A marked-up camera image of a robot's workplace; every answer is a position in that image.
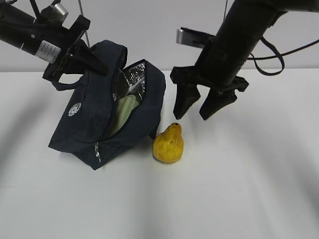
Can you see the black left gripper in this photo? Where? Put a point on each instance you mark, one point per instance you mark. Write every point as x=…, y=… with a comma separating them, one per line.
x=75, y=56

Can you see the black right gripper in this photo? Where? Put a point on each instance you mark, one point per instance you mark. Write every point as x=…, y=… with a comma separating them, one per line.
x=222, y=93

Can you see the dark blue fabric lunch bag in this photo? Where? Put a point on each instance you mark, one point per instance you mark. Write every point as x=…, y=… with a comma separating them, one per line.
x=84, y=127

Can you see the yellow pear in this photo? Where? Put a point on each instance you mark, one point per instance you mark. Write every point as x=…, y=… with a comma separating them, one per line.
x=168, y=146

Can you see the glass container with green lid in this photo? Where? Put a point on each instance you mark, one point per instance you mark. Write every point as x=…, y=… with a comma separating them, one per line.
x=123, y=110

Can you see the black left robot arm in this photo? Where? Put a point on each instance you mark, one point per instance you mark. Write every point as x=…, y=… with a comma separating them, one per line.
x=44, y=36

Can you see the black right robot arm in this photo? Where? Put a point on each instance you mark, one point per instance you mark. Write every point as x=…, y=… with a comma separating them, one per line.
x=224, y=54

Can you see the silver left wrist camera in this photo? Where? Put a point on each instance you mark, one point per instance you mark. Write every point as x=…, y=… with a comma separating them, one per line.
x=56, y=11

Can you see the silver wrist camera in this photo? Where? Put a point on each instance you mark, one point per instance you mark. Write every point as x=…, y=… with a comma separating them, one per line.
x=56, y=11
x=192, y=38

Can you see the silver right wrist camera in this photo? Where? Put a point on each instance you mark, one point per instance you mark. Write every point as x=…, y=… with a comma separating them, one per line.
x=192, y=38

